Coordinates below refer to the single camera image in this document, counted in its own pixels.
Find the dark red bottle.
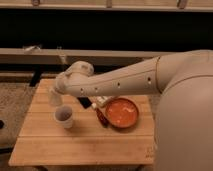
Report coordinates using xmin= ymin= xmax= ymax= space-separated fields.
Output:
xmin=92 ymin=103 xmax=109 ymax=127

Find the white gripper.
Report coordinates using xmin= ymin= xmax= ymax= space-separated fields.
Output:
xmin=49 ymin=73 xmax=69 ymax=108

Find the wooden table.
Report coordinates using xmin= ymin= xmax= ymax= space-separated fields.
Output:
xmin=9 ymin=79 xmax=154 ymax=166

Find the white remote control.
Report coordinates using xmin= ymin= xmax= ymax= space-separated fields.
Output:
xmin=95 ymin=96 xmax=111 ymax=107

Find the long wooden shelf rail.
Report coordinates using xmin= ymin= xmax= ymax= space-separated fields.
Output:
xmin=0 ymin=48 xmax=167 ymax=66

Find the orange bowl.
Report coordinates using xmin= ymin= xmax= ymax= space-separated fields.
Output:
xmin=105 ymin=98 xmax=139 ymax=128

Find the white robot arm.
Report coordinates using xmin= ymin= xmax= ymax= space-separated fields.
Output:
xmin=50 ymin=50 xmax=213 ymax=171

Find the black smartphone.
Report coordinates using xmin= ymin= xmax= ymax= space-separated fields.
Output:
xmin=78 ymin=97 xmax=92 ymax=109

